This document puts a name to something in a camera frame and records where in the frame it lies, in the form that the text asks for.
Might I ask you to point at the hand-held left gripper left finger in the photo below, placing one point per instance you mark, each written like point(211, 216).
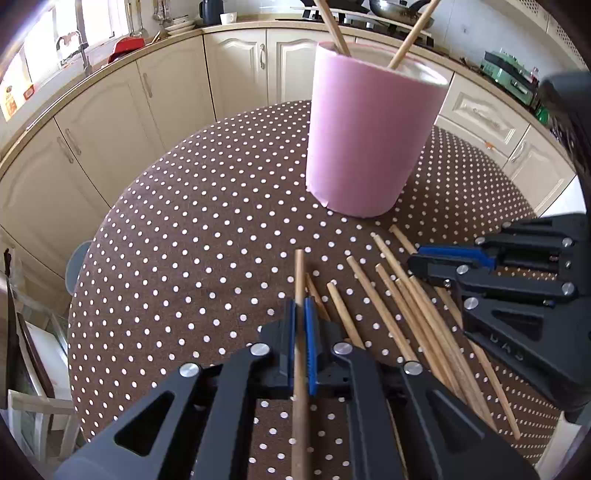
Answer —
point(291, 341)

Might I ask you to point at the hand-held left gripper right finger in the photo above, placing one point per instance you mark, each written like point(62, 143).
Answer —
point(310, 341)

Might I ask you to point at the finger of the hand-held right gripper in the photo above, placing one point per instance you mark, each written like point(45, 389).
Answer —
point(457, 254)
point(508, 286)

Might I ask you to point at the long wooden chopstick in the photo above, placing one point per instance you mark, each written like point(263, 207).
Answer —
point(299, 277)
point(411, 37)
point(330, 23)

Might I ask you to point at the pile of wooden chopsticks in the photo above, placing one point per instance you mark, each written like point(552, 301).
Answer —
point(418, 309)

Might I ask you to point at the pink cylindrical cup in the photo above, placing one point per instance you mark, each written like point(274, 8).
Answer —
point(364, 138)

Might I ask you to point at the green kitchen appliance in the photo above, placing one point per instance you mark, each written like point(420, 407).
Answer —
point(505, 69)

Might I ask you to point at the brown polka dot tablecloth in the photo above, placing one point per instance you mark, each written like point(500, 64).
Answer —
point(184, 230)

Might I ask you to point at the metal wok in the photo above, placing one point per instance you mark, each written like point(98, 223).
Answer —
point(392, 9)

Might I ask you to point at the black gas hob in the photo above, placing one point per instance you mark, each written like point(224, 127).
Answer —
point(364, 21)

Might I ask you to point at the pale blue round stool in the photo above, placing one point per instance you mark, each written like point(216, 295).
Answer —
point(76, 267)

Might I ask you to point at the beige kitchen countertop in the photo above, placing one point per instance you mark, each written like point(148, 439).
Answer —
point(268, 25)

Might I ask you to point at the white mug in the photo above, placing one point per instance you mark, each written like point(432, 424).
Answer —
point(227, 18)

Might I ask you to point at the stack of white plates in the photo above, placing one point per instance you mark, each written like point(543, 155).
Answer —
point(180, 25)

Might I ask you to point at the red bowl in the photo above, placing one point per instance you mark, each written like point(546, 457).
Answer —
point(127, 46)

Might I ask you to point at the dark electric kettle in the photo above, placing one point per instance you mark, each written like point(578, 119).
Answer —
point(212, 11)

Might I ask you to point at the metal sink faucet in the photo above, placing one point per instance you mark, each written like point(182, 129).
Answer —
point(83, 55)

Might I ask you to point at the metal ladle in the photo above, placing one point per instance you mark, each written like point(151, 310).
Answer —
point(135, 23)

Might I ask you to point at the orange package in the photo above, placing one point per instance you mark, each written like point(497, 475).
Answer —
point(9, 99)

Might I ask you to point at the kitchen window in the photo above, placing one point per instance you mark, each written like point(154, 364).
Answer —
point(46, 46)

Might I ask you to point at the white wooden frame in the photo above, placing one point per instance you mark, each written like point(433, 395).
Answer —
point(37, 399)

